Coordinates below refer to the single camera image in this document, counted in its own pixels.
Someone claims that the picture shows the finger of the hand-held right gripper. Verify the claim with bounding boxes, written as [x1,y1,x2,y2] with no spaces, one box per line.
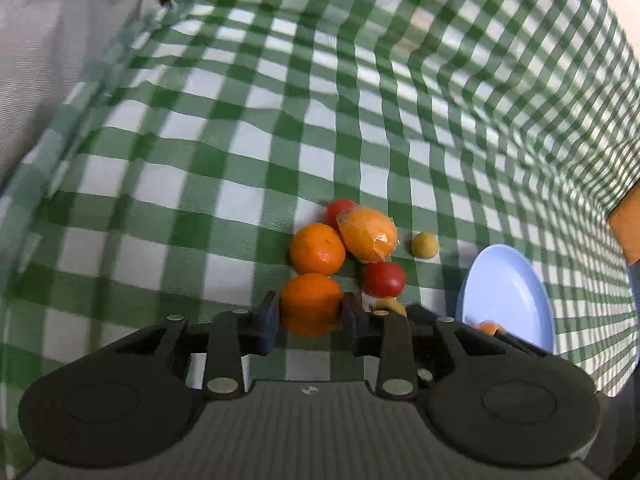
[492,330,548,358]

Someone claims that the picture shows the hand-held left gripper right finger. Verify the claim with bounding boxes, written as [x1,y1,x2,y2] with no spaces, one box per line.
[341,293,506,401]

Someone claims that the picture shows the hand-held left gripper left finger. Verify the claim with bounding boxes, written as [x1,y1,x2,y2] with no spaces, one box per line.
[120,291,281,402]

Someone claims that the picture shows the small yellow round fruit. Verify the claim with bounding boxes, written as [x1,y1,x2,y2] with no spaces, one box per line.
[411,232,440,261]
[372,297,408,317]

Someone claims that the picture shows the red tomato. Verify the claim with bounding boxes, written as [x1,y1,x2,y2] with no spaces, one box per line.
[324,199,358,231]
[361,261,407,298]

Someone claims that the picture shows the light blue plate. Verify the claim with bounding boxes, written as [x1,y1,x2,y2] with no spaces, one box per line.
[455,244,557,356]

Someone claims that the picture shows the plastic-wrapped orange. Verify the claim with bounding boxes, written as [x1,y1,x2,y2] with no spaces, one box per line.
[337,208,399,264]

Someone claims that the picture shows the green checked tablecloth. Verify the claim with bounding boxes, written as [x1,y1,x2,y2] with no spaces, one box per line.
[0,0,640,476]

